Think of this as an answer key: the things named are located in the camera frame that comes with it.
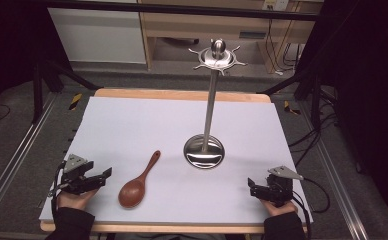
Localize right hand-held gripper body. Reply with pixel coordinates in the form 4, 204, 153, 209
264, 165, 305, 208

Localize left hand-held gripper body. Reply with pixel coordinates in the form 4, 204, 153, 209
58, 153, 95, 196

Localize person's left hand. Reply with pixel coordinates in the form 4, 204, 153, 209
57, 188, 100, 212

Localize person's right hand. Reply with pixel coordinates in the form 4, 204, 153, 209
260, 198, 299, 218

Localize brown wooden spoon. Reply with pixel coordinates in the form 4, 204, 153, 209
117, 149, 162, 210

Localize white table mat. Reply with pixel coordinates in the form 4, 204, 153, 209
38, 96, 314, 225

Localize yellow black hazard tape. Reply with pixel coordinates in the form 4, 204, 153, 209
283, 100, 302, 117
68, 92, 83, 111

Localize steel utensil hanging stand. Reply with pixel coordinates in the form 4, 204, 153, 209
183, 38, 248, 170

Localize black metal stand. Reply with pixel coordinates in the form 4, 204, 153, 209
256, 70, 338, 132
31, 58, 104, 125

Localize wooden table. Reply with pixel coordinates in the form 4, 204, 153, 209
39, 87, 309, 235

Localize black curtain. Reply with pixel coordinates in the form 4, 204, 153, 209
0, 0, 73, 128
296, 0, 388, 231

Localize white cabinet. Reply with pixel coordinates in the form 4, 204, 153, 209
47, 7, 147, 65

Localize white power strip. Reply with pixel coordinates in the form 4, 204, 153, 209
262, 0, 290, 12

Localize black metal crossbar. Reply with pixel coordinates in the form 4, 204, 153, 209
44, 0, 320, 22

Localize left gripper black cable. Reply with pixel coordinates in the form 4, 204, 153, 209
49, 161, 67, 218

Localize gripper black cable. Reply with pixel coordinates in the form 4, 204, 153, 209
291, 177, 332, 240
49, 161, 67, 218

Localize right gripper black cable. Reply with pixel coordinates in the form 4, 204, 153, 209
291, 177, 332, 240

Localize aluminium floor rail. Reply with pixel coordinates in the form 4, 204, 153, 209
0, 92, 59, 232
297, 99, 371, 240

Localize black floor cables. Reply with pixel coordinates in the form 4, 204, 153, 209
287, 112, 339, 168

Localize hanging black desk cables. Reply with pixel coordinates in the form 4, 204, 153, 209
266, 18, 305, 76

